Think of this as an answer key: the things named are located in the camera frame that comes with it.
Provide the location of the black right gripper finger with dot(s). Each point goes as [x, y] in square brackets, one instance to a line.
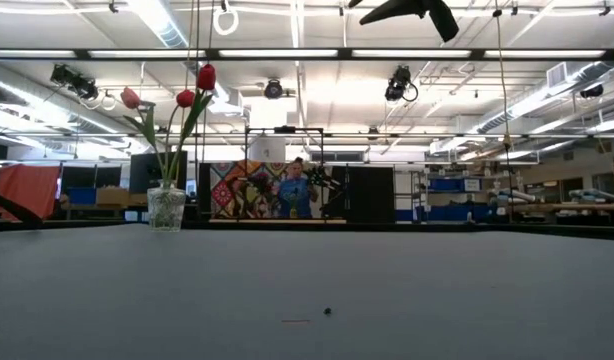
[397, 11]
[444, 22]

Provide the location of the red artificial tulip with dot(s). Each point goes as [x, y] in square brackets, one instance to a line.
[185, 98]
[206, 77]

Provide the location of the pink artificial tulip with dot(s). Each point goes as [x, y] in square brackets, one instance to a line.
[130, 98]

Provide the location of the clear glass vase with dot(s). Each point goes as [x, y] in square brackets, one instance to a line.
[166, 210]

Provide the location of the black ceiling spotlight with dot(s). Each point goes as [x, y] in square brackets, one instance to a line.
[77, 85]
[591, 91]
[398, 82]
[273, 90]

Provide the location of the shelf with blue bins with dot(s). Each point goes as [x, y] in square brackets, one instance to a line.
[452, 185]

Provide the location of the black panel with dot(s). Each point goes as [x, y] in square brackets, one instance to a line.
[369, 195]

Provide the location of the black linear light bar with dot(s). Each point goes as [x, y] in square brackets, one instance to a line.
[213, 53]

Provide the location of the white box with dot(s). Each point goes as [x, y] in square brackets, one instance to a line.
[267, 150]

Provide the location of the person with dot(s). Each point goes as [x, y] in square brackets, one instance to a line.
[294, 195]

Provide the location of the wooden workbench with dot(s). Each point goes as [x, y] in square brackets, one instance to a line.
[562, 206]

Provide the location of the colourful patterned quilt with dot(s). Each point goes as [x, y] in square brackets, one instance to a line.
[227, 192]

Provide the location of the black monitor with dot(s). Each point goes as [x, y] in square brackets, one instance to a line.
[142, 172]

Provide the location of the cardboard box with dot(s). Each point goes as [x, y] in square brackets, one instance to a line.
[112, 196]

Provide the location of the blue bin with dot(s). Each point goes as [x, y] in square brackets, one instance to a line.
[82, 196]

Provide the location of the orange cloth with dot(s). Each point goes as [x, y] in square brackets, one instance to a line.
[27, 190]

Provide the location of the black stand frame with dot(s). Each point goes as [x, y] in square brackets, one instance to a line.
[284, 129]

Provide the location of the black aluminium table frame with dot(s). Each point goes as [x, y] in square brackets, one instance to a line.
[387, 226]

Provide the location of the black diagonal frame strut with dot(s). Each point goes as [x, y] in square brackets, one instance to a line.
[12, 207]

